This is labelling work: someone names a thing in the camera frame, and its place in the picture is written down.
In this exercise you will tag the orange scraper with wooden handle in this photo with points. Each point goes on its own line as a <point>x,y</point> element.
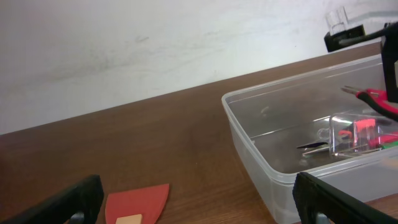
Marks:
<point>148,202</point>

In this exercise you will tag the clear plastic container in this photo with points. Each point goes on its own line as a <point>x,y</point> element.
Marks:
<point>270,121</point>

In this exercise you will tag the red black diagonal cutters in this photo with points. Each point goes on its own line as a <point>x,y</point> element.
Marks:
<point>376,99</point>

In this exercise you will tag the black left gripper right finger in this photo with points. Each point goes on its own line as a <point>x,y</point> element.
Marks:
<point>319,202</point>

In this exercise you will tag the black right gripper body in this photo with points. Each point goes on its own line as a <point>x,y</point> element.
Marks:
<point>357,35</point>

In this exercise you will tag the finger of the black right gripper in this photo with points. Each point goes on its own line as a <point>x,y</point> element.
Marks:
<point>390,79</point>

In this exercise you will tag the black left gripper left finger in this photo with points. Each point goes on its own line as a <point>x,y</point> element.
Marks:
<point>79,203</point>

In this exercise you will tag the clear box of coloured tubes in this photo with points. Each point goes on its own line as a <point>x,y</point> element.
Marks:
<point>352,117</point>

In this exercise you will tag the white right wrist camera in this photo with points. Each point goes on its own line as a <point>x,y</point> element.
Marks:
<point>337,21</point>

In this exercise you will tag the orange black long-nose pliers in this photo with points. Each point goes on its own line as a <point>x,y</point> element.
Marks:
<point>314,147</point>

